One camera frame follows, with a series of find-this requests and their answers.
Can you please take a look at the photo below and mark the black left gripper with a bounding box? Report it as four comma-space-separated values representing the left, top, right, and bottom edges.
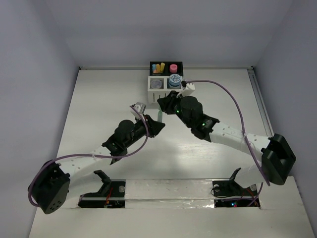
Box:
124, 114, 164, 148

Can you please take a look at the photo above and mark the green highlighter marker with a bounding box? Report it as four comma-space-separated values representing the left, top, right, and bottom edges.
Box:
158, 110, 163, 122

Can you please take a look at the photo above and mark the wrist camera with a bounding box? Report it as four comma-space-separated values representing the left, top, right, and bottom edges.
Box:
176, 81, 195, 98
130, 102, 146, 120

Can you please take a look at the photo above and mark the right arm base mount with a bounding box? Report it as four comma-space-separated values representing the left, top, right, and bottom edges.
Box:
211, 168, 261, 208

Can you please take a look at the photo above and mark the yellow marker cap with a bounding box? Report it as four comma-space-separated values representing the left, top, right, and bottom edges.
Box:
160, 62, 165, 73

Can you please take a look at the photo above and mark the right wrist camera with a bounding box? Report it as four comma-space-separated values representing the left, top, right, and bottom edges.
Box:
176, 81, 195, 98

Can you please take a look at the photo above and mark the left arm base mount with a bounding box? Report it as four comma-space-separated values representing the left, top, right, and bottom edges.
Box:
78, 170, 126, 209

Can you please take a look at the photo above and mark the pink-capped tube of crayons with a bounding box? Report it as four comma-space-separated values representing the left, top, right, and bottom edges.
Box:
169, 64, 178, 74

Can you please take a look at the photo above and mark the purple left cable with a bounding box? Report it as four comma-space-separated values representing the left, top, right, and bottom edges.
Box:
27, 106, 150, 208

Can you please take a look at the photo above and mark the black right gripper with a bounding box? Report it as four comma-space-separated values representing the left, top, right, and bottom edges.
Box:
157, 90, 193, 128

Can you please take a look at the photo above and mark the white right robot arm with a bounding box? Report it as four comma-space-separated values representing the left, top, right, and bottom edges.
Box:
157, 91, 296, 194

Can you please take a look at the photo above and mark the clear jar of paperclips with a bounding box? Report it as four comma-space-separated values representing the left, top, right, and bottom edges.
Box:
150, 78, 163, 89

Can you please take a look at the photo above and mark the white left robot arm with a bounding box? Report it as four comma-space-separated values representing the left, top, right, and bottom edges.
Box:
28, 115, 165, 214

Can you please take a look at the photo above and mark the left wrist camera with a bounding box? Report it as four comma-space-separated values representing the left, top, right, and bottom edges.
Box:
130, 102, 146, 120

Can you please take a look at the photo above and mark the black slotted organizer box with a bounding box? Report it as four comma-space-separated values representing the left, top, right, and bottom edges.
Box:
149, 60, 184, 76

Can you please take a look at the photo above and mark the white slotted organizer box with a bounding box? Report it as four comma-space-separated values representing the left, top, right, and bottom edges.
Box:
147, 76, 183, 104

